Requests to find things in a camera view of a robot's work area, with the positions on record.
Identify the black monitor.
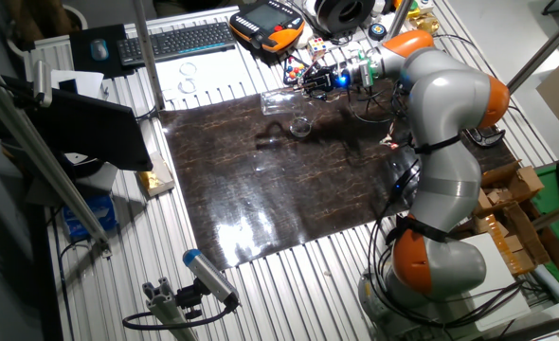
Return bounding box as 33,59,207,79
26,87,154,172

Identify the black filament spool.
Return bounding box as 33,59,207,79
315,0,376,35

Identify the white flat board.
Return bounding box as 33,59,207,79
457,231,532,332

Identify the grey computer mouse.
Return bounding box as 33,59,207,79
89,38,111,63

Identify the silver camera on beam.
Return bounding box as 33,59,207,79
32,60,54,108

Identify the white box with gold foil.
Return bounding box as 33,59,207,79
136,151,176,198

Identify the blue tissue pack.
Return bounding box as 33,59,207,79
62,194,118,241

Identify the clear glass beaker cup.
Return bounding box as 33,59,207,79
289,112,316,139

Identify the small round blue tin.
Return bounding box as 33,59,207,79
368,22,388,42

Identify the white round object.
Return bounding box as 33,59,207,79
294,23,315,50

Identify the large white paper sheet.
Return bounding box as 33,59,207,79
155,45,245,111

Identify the black camera cable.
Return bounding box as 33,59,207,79
121,297,239,332

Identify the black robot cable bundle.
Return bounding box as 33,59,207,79
345,80,530,329

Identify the triangle rack of coloured balls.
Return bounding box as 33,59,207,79
282,55,312,86

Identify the clear glass cup with handle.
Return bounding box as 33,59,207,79
260,88,309,117

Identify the black mouse pad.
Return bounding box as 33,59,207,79
68,23,136,81

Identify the upright metal post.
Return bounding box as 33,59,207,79
384,0,415,42

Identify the black adapter with blue light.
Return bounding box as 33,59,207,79
388,170,416,203

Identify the silver camera with blue end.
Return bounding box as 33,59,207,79
182,248,241,305

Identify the orange black teach pendant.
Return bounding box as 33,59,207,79
228,0,307,53

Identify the slanted aluminium beam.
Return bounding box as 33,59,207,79
0,65,114,260

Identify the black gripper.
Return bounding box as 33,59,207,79
294,66,352,95

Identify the black keyboard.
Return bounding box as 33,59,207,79
116,21,238,67

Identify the colourful puzzle cube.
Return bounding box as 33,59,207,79
307,36,328,61

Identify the aluminium camera mount profile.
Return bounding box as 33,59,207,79
141,277,199,341

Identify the grey metal post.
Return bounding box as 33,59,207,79
506,4,559,95

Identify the dark marble pattern mat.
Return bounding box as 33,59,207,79
158,49,517,271

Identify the gold foil object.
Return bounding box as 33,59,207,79
409,12,441,37

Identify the green wrist adapter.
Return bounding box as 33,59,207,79
356,50,376,89

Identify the aluminium frame post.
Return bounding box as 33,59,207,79
128,0,167,112

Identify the green felt toy table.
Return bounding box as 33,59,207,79
530,159,559,302

